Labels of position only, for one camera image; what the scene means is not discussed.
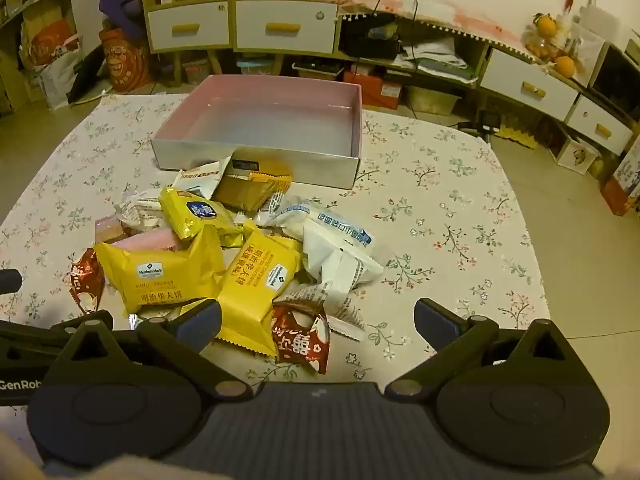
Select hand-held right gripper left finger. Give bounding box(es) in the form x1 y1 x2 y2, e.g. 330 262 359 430
47 299 252 406

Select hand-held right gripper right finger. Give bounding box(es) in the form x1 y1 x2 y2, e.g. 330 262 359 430
387 297 593 404

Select yellow pastry packet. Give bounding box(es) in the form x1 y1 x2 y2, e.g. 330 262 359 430
94 226 227 315
214 232 304 361

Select red white-print snack packet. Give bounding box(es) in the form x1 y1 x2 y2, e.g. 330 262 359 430
69 247 107 311
270 304 332 376

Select pink snack packet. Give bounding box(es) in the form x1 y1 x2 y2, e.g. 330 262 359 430
95 215 182 253

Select newsprint pattern snack packet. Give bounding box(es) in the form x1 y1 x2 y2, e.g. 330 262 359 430
272 280 368 342

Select yellow blue-label snack packet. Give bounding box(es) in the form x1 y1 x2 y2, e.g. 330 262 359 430
158 186 246 249

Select white grey-striped snack packet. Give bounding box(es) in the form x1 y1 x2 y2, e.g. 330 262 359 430
300 220 386 311

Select white printed snack packet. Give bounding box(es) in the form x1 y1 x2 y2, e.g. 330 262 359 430
114 189 167 226

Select brown snack packet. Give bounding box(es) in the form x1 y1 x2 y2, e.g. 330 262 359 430
212 170 294 212

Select white red-label snack packet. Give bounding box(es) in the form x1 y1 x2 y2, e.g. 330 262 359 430
172 156 233 200

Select white blue-print snack packet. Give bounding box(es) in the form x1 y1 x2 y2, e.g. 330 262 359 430
264 197 376 261

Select pink lined silver box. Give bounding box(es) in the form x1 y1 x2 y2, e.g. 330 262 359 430
151 74 363 190

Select floral tablecloth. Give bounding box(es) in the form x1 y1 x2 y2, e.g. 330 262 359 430
0 92 548 480

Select yellow egg tray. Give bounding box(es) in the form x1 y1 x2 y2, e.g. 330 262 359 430
500 120 541 150

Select black flat board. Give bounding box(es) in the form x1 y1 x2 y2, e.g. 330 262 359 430
67 45 108 106

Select white pinecone print box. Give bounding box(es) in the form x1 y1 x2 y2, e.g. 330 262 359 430
550 127 601 176

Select clear plastic storage bin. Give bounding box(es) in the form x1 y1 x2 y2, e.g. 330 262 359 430
405 85 458 116

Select red white shopping bag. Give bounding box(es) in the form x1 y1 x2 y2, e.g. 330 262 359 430
22 22 83 111

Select red gift box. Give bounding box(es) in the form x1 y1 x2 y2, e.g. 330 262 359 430
600 152 640 217

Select red cardboard box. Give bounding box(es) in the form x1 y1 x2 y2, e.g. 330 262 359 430
342 70 403 111

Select orange printed bag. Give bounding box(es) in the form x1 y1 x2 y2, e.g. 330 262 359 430
99 27 151 93

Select small white drawer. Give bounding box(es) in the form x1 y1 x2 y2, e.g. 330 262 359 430
567 95 635 156

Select small clear plastic bin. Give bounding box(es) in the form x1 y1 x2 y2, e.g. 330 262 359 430
182 57 211 86

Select blue-lid plastic bin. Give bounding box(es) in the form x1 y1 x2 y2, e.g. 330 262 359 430
237 57 276 78

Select stack of white papers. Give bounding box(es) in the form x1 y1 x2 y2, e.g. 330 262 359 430
400 35 481 81

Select wooden bookshelf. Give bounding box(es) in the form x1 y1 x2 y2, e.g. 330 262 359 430
0 0 71 111

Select long wooden tv stand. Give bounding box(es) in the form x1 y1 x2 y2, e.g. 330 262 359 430
337 7 640 158

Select black-lid plastic bin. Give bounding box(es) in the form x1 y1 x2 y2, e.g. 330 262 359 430
291 62 346 81

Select black storage basket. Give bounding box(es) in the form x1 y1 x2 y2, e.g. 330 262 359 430
345 17 403 58

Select purple cushion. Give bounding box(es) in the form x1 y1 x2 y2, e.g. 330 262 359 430
99 0 146 36

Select black microwave oven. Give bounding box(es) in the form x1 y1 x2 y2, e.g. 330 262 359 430
590 40 640 111

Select pink table runner cloth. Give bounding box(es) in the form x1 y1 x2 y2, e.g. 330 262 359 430
309 0 526 56

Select black tripod camera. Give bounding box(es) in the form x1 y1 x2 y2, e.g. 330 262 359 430
457 110 501 143

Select white drawer wooden handle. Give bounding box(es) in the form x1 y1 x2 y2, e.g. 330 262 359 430
481 47 581 123
235 0 337 55
147 1 230 53

